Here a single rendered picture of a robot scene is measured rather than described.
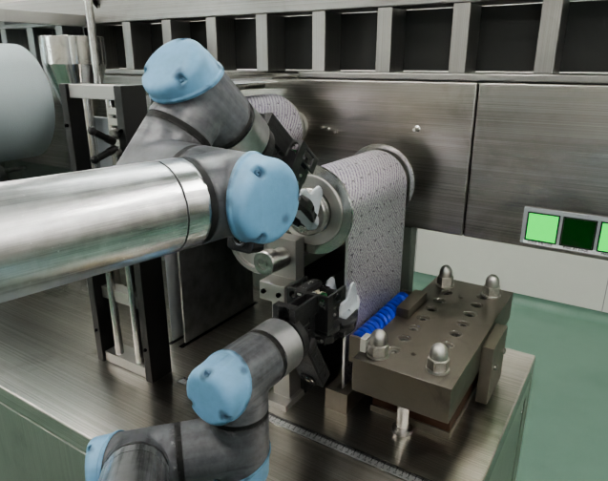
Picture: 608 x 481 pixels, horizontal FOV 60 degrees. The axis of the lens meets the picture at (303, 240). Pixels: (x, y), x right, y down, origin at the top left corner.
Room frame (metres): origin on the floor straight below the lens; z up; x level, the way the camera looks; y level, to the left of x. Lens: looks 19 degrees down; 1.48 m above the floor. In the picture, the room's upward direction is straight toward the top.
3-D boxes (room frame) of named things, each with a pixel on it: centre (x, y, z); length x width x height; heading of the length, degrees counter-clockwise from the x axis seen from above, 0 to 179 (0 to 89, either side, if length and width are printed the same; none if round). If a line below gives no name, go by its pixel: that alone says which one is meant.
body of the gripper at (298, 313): (0.69, 0.00, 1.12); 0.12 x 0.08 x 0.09; 147
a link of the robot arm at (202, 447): (0.55, 0.10, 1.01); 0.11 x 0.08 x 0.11; 105
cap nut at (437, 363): (0.70, -0.20, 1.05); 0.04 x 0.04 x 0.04
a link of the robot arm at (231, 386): (0.55, 0.08, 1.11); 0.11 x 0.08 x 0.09; 147
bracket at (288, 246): (0.80, 0.04, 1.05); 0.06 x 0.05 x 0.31; 147
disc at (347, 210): (0.81, -0.01, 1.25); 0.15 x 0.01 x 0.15; 57
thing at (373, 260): (0.89, -0.13, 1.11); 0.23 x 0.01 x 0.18; 147
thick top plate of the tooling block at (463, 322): (0.86, -0.25, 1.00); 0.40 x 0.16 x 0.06; 147
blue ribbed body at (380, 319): (0.87, -0.15, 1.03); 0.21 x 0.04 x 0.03; 147
